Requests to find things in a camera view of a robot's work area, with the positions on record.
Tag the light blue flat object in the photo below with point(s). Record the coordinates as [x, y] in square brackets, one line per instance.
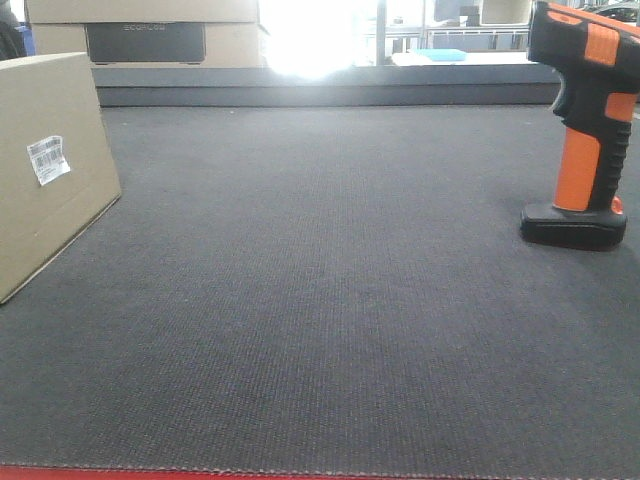
[441, 55]

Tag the brown cardboard package box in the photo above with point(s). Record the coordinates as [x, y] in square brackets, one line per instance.
[41, 96]

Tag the dark grey fabric mat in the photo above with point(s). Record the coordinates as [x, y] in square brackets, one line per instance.
[329, 290]

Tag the white barcode label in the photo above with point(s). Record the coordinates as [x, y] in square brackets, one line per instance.
[48, 159]

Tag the orange black barcode scanner gun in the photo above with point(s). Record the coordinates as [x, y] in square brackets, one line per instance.
[597, 59]

